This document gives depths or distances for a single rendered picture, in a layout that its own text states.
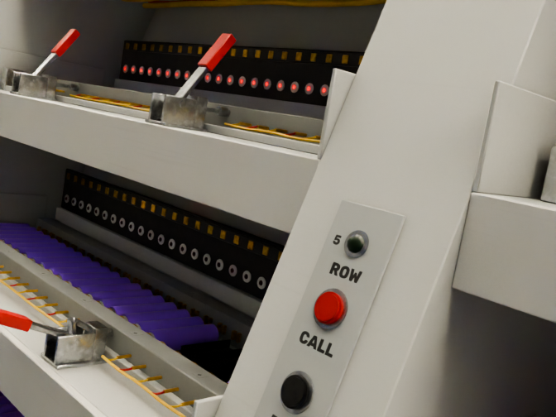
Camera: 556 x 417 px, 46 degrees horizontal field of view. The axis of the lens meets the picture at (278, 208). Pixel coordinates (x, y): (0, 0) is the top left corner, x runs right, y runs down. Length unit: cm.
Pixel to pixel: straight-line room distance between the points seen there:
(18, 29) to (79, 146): 35
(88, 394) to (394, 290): 24
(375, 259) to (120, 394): 23
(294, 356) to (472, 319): 9
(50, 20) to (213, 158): 54
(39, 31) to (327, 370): 70
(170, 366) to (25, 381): 12
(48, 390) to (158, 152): 18
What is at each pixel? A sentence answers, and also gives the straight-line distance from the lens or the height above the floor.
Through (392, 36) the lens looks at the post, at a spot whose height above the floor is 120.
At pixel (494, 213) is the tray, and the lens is 30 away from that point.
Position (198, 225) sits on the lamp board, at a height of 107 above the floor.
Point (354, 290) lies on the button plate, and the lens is 32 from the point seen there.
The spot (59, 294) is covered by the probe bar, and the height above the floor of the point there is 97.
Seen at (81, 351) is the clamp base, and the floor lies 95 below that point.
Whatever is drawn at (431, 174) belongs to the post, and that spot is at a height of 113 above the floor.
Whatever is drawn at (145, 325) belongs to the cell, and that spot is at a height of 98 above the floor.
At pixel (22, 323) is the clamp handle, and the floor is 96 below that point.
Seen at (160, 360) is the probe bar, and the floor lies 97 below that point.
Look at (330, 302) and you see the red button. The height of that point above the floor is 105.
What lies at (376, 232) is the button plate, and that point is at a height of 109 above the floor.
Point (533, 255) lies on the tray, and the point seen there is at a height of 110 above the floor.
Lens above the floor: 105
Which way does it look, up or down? 6 degrees up
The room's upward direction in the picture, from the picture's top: 23 degrees clockwise
